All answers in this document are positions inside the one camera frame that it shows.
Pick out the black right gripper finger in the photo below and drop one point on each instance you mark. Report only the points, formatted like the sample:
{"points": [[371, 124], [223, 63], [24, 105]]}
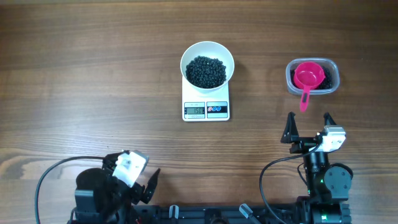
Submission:
{"points": [[290, 134], [328, 120]]}

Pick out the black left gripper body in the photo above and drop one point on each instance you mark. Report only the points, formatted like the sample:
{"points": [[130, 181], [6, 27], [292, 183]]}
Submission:
{"points": [[134, 193]]}

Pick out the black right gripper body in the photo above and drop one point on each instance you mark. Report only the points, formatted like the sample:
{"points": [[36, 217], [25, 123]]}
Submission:
{"points": [[303, 145]]}

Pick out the pink plastic measuring scoop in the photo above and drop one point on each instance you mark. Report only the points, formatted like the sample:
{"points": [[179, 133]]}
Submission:
{"points": [[308, 76]]}

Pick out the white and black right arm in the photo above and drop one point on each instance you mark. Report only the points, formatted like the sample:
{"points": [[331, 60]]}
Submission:
{"points": [[328, 184]]}

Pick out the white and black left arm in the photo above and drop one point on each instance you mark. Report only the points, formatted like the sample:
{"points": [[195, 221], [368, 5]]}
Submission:
{"points": [[108, 194]]}

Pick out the white digital kitchen scale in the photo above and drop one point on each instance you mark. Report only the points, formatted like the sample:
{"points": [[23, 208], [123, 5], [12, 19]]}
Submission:
{"points": [[204, 105]]}

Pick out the black beans in bowl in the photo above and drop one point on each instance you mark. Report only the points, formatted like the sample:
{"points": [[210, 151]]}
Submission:
{"points": [[205, 72]]}

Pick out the white bowl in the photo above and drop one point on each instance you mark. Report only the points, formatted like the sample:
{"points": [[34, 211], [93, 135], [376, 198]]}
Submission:
{"points": [[212, 50]]}

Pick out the clear plastic container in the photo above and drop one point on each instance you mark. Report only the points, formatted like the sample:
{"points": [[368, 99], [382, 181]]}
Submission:
{"points": [[329, 64]]}

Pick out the black beans in container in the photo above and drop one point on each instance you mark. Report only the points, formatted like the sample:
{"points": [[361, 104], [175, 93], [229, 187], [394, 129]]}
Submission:
{"points": [[327, 83]]}

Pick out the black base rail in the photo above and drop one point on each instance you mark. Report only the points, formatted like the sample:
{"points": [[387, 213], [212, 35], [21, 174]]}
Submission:
{"points": [[283, 213]]}

